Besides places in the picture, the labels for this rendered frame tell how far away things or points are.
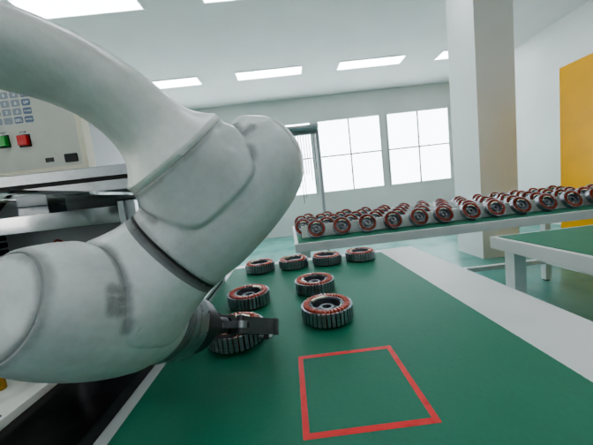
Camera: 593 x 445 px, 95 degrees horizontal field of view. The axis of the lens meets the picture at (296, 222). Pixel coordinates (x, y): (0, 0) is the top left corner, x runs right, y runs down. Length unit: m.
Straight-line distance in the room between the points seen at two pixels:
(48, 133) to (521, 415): 0.83
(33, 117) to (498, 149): 3.93
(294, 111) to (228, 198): 6.88
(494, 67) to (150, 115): 4.05
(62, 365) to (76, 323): 0.03
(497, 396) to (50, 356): 0.46
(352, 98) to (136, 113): 7.17
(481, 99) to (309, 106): 4.15
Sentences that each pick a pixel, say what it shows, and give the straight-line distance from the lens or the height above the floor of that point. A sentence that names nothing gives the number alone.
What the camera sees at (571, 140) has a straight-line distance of 3.79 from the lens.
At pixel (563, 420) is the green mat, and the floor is 0.75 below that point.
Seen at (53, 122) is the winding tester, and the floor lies 1.21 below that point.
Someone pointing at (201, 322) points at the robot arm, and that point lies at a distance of 0.36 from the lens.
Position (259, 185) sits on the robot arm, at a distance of 0.24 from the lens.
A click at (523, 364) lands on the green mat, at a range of 0.55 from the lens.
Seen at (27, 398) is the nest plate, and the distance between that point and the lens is 0.60.
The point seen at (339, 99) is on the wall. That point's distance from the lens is 7.29.
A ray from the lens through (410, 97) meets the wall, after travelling 7.79.
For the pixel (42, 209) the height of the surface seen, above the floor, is 1.05.
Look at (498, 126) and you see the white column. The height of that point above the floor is 1.53.
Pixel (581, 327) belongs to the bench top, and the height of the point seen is 0.75.
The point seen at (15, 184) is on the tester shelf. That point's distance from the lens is 0.70.
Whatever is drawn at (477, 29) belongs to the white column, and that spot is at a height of 2.60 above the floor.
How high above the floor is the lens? 1.03
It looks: 6 degrees down
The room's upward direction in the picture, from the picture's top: 6 degrees counter-clockwise
